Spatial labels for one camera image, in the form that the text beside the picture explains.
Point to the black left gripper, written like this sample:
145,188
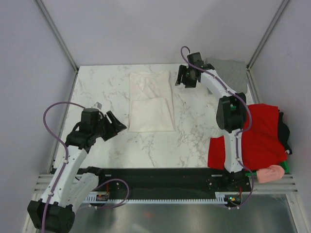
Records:
114,127

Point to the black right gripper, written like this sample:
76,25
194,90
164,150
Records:
181,71

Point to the white red printed t shirt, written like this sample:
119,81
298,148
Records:
151,103

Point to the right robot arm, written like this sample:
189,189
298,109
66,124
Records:
231,112

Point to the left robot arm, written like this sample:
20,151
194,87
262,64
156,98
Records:
56,209

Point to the folded grey t shirt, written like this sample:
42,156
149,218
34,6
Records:
233,73

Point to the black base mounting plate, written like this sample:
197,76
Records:
164,183

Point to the black t shirt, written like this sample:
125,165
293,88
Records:
283,133

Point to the pink t shirt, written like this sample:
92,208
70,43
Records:
270,174

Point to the green plastic bin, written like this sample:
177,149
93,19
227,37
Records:
247,127

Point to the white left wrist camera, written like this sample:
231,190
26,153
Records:
97,105

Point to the aluminium frame post left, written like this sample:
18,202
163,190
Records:
50,22

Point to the aluminium frame post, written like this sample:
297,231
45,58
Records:
50,22
276,18

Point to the aluminium frame post right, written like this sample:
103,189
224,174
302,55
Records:
276,18

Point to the white slotted cable duct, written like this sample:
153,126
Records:
94,198

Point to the aluminium front rail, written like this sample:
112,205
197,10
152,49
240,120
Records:
286,185

